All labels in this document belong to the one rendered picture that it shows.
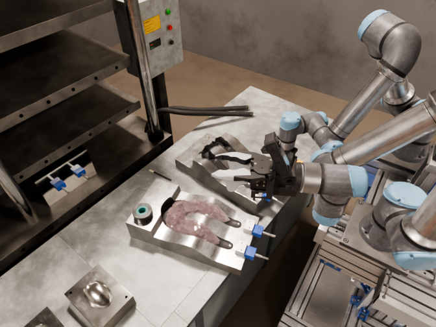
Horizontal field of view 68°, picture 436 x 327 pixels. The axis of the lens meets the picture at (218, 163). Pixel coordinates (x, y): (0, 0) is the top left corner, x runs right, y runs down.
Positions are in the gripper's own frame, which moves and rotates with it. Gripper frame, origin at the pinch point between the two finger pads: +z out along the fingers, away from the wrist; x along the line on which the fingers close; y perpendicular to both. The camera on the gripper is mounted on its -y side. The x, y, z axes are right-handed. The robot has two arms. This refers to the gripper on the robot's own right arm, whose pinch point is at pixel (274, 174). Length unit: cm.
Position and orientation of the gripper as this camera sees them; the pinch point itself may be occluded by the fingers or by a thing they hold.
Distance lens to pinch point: 151.9
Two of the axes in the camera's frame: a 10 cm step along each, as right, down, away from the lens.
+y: 7.8, 4.5, -4.3
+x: 6.2, -5.6, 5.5
